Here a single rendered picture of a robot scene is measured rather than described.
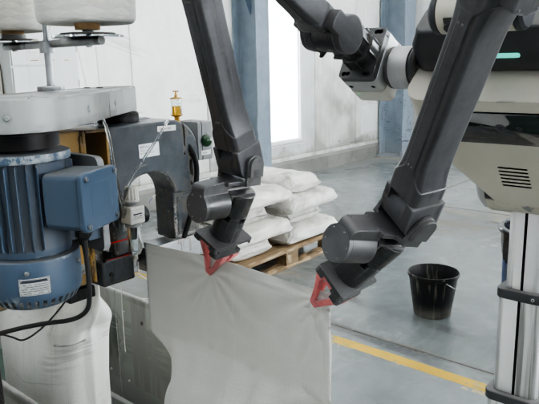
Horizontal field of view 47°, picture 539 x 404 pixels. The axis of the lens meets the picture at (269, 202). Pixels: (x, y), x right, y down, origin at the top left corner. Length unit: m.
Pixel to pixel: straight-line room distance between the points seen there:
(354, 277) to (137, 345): 1.25
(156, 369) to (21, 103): 1.27
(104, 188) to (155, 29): 5.60
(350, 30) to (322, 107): 7.42
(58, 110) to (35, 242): 0.21
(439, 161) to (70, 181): 0.53
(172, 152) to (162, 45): 5.23
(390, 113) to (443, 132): 9.11
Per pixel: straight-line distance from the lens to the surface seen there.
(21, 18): 1.29
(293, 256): 4.55
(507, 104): 1.21
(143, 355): 2.10
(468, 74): 0.77
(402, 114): 9.64
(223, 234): 1.16
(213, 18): 1.03
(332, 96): 8.83
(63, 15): 1.06
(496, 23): 0.74
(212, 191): 1.08
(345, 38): 1.24
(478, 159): 1.35
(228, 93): 1.06
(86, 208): 0.96
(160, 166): 1.38
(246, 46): 7.28
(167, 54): 6.64
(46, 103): 0.97
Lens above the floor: 1.46
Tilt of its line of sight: 13 degrees down
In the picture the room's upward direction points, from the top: 1 degrees counter-clockwise
